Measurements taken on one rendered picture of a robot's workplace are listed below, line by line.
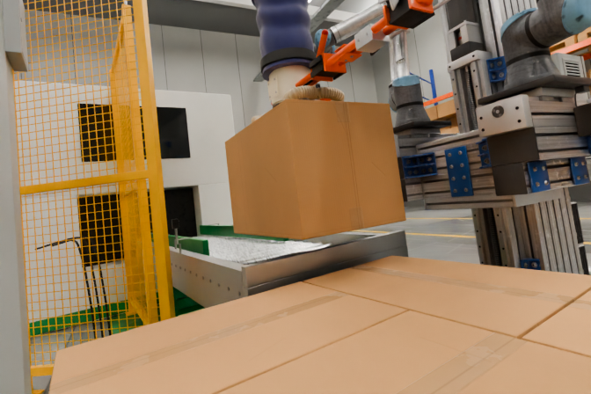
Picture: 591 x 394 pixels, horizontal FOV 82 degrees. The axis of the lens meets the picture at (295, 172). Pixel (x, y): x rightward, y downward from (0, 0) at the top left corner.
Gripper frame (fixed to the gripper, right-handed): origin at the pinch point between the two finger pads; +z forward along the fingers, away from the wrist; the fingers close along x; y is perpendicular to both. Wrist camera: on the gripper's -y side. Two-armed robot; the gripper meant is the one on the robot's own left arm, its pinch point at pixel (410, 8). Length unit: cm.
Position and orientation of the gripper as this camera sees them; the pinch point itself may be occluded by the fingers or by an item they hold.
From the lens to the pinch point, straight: 93.8
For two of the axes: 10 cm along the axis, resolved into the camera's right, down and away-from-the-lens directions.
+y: -4.8, 1.3, 8.7
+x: -8.7, 0.6, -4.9
